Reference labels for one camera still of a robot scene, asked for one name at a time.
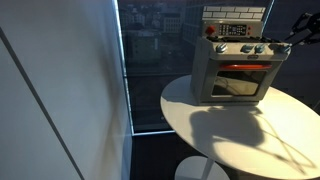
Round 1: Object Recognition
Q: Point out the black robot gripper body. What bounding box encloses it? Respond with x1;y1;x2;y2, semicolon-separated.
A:
306;13;320;37

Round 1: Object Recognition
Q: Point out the blue knob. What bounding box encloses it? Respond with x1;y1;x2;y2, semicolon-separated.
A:
255;44;265;53
216;43;227;53
241;44;253;53
280;44;291;54

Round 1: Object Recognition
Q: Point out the red round timer knob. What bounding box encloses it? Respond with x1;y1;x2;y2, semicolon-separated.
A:
205;25;215;35

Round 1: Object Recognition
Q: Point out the grey toy oven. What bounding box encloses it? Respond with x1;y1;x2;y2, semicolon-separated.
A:
191;6;291;105

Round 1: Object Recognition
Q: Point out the round white table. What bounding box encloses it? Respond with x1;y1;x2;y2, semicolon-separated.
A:
160;76;320;180

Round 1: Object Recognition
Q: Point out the white round table base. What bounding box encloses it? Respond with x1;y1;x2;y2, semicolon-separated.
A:
174;156;230;180

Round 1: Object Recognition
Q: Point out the red oven door handle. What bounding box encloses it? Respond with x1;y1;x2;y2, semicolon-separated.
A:
220;64;272;70

